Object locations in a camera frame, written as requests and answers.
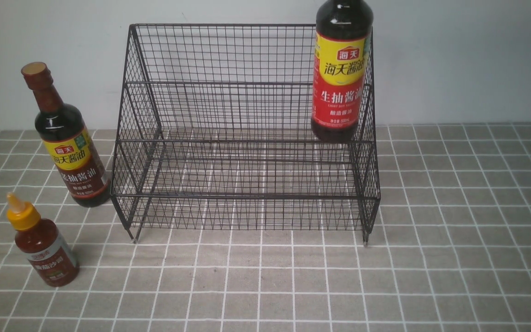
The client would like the black wire mesh shelf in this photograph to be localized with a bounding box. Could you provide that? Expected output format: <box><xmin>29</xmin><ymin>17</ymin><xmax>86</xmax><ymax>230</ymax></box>
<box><xmin>112</xmin><ymin>24</ymin><xmax>381</xmax><ymax>243</ymax></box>

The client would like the light soy sauce bottle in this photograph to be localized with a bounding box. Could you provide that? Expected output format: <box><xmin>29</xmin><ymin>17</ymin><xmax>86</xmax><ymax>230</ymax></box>
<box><xmin>311</xmin><ymin>0</ymin><xmax>374</xmax><ymax>143</ymax></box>

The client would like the dark soy sauce bottle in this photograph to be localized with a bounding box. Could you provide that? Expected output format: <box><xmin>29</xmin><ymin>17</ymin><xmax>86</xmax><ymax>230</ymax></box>
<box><xmin>21</xmin><ymin>62</ymin><xmax>110</xmax><ymax>208</ymax></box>

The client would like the red ketchup squeeze bottle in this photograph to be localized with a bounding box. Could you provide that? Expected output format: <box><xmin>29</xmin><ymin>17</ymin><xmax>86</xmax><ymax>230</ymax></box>
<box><xmin>6</xmin><ymin>192</ymin><xmax>80</xmax><ymax>287</ymax></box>

